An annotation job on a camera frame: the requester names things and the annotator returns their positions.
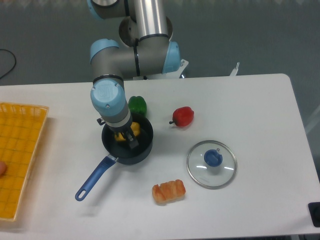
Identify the glass lid blue knob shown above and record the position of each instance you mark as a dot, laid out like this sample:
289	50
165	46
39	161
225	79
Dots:
211	164

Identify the green bell pepper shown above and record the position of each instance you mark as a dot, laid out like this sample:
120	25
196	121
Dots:
138	105

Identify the yellow plastic basket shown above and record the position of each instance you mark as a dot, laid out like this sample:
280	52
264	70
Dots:
21	127

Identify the orange bread loaf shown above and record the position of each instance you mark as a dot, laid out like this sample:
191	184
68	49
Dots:
168	191

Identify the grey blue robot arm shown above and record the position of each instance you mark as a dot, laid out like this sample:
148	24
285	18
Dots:
151	53

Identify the dark pot blue handle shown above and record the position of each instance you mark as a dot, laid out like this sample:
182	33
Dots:
120	152

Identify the black device at table edge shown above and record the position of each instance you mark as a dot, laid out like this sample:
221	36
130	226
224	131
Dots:
314	210

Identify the red bell pepper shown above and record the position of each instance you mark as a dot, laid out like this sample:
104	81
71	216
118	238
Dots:
182	116

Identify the yellow bell pepper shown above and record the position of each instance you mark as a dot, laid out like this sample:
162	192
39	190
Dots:
135	127

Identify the peach object in basket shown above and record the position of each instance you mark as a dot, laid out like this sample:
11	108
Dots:
3	168

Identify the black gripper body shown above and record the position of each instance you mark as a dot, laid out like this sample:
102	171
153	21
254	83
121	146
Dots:
117	124

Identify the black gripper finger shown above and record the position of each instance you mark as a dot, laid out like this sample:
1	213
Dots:
131	139

